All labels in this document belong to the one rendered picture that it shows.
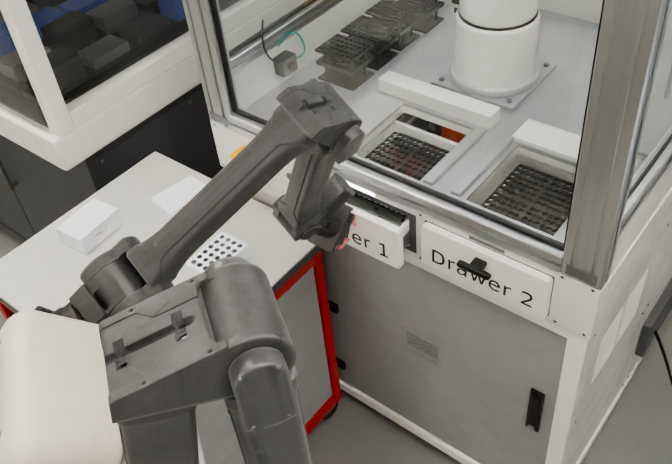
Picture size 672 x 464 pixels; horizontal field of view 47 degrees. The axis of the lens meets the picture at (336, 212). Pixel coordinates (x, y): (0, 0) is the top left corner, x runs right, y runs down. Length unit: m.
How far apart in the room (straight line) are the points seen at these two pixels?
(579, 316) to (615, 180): 0.35
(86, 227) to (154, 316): 1.39
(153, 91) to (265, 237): 0.62
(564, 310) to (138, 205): 1.09
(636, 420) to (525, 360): 0.78
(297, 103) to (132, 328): 0.51
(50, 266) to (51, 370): 1.08
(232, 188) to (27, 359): 0.33
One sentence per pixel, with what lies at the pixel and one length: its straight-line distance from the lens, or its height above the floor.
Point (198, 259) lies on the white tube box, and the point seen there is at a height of 0.80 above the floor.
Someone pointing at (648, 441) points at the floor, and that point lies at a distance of 2.45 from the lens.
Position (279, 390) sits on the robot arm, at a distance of 0.54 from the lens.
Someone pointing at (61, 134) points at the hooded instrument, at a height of 0.91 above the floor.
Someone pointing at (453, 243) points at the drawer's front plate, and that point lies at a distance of 1.57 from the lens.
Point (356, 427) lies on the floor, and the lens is 2.39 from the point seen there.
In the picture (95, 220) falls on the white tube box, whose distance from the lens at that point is 1.95.
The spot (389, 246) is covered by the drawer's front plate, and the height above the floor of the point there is 0.88.
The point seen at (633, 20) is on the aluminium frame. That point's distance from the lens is 1.16.
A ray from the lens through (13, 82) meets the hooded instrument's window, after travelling 2.13.
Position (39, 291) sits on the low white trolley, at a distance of 1.91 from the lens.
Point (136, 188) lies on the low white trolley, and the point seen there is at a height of 0.76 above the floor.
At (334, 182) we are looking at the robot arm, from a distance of 1.44.
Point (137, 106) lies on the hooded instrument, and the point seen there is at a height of 0.86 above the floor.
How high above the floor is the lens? 2.02
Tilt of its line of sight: 42 degrees down
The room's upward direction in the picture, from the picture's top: 7 degrees counter-clockwise
